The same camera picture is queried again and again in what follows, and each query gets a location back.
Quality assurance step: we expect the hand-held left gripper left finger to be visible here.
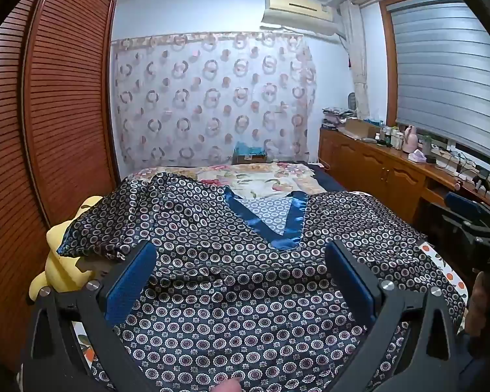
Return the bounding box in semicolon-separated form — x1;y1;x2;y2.
20;240;160;392

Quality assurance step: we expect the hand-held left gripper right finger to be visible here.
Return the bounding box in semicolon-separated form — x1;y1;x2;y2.
324;239;468;392

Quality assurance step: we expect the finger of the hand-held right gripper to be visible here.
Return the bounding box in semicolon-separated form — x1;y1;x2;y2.
440;212;480;239
444;192;486;219

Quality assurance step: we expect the navy circle-patterned satin garment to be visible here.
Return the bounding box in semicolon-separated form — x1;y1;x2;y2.
57;171;468;392

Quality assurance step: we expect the stack of folded clothes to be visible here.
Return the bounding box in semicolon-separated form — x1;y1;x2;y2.
322;107;352;129

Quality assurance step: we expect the person's right hand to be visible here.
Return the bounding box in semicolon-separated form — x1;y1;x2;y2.
465;271;490;337

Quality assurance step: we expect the orange fruit print bed sheet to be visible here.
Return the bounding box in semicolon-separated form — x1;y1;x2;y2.
71;241;470;370

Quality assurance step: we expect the yellow plush toy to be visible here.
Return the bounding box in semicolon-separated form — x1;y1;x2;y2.
29;196;107;301

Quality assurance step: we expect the pink thermos jug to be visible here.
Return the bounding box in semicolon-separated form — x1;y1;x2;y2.
403;124;420;152

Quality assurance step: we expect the long wooden cabinet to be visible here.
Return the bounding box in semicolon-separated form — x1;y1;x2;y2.
318;124;490;229

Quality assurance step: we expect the navy bed sheet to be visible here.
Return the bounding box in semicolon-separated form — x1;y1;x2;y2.
308;163;348;192

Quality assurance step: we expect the open cardboard box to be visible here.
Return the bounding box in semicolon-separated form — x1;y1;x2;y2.
338;118;378;139

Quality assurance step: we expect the grey window blind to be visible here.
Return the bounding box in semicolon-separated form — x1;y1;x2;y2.
390;0;490;154

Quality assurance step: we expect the floral blanket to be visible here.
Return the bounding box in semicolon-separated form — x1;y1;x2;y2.
128;162;325;201

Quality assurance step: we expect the brown cardboard box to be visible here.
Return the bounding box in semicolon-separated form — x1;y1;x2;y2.
233;153;268;166

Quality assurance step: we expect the beige lace window curtain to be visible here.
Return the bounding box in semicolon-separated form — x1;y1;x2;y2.
339;2;370;119

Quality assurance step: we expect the blue cloth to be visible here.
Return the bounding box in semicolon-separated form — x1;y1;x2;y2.
234;141;267;156

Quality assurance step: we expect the wooden louvered wardrobe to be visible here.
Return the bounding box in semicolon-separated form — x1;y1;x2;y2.
0;0;119;376

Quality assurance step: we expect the sheer curtain with ring print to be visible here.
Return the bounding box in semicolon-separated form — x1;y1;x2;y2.
111;30;317;170

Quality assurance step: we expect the cream wall air conditioner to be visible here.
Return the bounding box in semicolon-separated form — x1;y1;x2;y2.
261;0;337;37

